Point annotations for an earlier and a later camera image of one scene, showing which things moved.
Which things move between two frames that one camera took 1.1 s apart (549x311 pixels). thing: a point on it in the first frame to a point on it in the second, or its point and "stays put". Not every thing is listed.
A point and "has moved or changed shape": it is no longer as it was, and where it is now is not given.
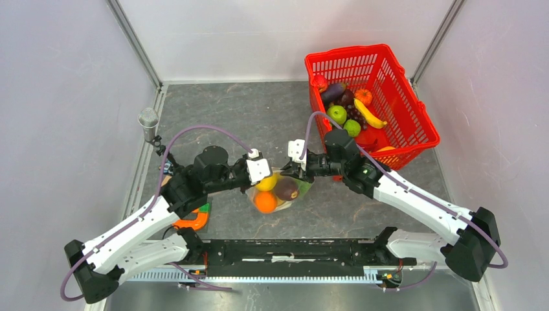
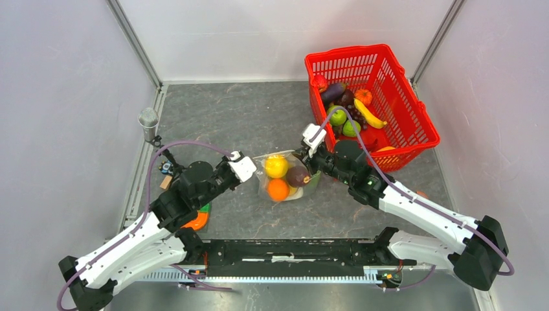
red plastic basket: (395, 100) stays put
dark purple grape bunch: (353, 113) stays put
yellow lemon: (268, 183) to (276, 166)
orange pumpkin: (364, 96) stays put
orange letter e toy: (199, 223) stays put
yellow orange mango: (386, 148) stays put
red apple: (320, 83) stays put
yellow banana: (371, 120) stays put
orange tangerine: (266, 201) to (278, 190)
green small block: (205, 208) stays put
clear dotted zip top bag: (276, 192) has moved or changed shape
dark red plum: (286, 188) has moved or changed shape
